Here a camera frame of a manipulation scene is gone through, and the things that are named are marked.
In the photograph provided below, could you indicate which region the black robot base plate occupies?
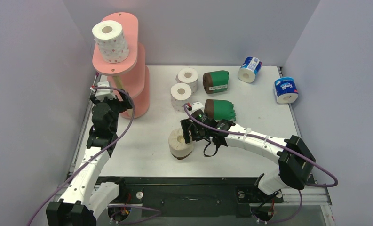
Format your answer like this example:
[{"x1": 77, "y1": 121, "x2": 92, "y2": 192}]
[{"x1": 95, "y1": 176, "x2": 284, "y2": 218}]

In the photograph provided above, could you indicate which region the blue Tempo packaged roll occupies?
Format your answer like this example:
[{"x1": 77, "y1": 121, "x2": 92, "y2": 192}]
[{"x1": 274, "y1": 77, "x2": 299, "y2": 104}]

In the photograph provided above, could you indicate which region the white dotted toilet roll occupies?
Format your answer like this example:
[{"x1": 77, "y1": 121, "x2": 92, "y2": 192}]
[
  {"x1": 92, "y1": 20, "x2": 129, "y2": 64},
  {"x1": 170, "y1": 83, "x2": 192, "y2": 112},
  {"x1": 175, "y1": 67, "x2": 198, "y2": 94}
]

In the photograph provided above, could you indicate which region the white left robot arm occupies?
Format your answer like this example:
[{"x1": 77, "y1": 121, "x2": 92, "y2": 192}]
[{"x1": 46, "y1": 94, "x2": 134, "y2": 226}]

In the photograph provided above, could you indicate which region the green brown wrapped roll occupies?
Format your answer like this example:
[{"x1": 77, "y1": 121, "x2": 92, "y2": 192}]
[
  {"x1": 204, "y1": 99, "x2": 236, "y2": 121},
  {"x1": 202, "y1": 70, "x2": 229, "y2": 94}
]

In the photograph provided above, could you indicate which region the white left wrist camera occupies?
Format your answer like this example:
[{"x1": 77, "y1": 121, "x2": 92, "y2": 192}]
[{"x1": 90, "y1": 81, "x2": 117, "y2": 101}]

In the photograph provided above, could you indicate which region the cream brown paper roll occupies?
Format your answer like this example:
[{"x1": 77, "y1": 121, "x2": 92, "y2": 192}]
[{"x1": 168, "y1": 128, "x2": 194, "y2": 160}]

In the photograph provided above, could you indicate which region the blue white packaged roll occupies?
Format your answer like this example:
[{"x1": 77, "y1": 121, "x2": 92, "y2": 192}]
[{"x1": 238, "y1": 57, "x2": 262, "y2": 83}]

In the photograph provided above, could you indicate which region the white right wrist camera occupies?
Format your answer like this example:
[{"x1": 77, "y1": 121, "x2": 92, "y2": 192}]
[{"x1": 186, "y1": 102, "x2": 205, "y2": 114}]

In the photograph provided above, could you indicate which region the pink three-tier wooden shelf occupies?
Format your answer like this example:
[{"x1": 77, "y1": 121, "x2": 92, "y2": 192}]
[{"x1": 92, "y1": 12, "x2": 150, "y2": 118}]

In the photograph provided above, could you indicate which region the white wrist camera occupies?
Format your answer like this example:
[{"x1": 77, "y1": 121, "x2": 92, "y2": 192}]
[
  {"x1": 186, "y1": 102, "x2": 205, "y2": 114},
  {"x1": 90, "y1": 81, "x2": 117, "y2": 101}
]

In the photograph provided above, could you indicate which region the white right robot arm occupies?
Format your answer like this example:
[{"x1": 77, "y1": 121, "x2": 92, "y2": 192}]
[{"x1": 180, "y1": 110, "x2": 316, "y2": 201}]

